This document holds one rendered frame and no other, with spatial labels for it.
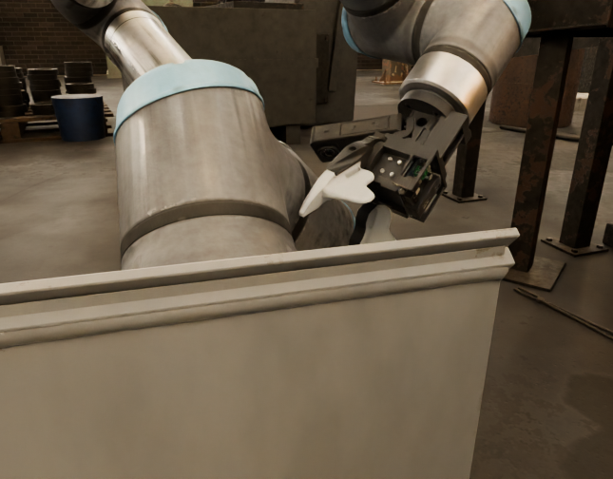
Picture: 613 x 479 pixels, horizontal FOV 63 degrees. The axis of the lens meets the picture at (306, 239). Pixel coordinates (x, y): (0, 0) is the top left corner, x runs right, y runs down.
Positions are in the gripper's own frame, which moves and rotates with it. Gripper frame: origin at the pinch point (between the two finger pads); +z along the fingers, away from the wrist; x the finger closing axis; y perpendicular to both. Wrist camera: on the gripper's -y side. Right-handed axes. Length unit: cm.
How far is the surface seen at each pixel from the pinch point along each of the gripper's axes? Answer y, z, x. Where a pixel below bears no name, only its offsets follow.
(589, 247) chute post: 11, -61, 108
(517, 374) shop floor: 17, -8, 56
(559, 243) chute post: 4, -59, 107
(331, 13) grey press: -198, -183, 169
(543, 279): 8, -38, 86
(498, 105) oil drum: -104, -217, 268
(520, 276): 3, -37, 86
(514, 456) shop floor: 23.4, 5.6, 40.7
